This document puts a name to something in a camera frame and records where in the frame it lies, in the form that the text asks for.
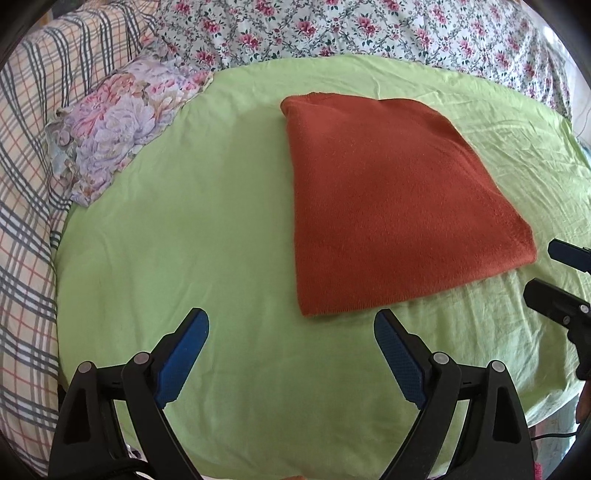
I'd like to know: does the white floral bed sheet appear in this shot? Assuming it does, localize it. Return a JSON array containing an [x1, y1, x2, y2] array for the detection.
[[152, 0, 575, 121]]

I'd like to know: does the plaid blanket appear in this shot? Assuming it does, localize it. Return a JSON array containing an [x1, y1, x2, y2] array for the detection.
[[0, 0, 161, 477]]

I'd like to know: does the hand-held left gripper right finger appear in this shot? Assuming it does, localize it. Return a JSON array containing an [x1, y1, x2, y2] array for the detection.
[[373, 308, 537, 480]]

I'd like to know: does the light green bed sheet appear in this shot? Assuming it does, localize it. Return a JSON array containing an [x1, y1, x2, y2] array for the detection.
[[54, 56, 591, 480]]

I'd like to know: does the purple floral pillow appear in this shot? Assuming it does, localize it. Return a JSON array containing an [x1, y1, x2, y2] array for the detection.
[[45, 54, 216, 208]]

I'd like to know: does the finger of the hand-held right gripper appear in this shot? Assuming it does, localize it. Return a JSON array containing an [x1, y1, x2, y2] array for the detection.
[[523, 278, 591, 329], [547, 239, 591, 278]]

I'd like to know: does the black cable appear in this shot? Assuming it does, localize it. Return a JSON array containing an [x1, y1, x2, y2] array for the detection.
[[531, 429, 580, 443]]

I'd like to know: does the rust orange towel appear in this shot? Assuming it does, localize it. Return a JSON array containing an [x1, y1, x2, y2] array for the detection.
[[280, 92, 539, 319]]

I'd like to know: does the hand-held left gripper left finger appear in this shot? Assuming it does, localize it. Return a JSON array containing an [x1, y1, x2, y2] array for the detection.
[[48, 308, 211, 480]]

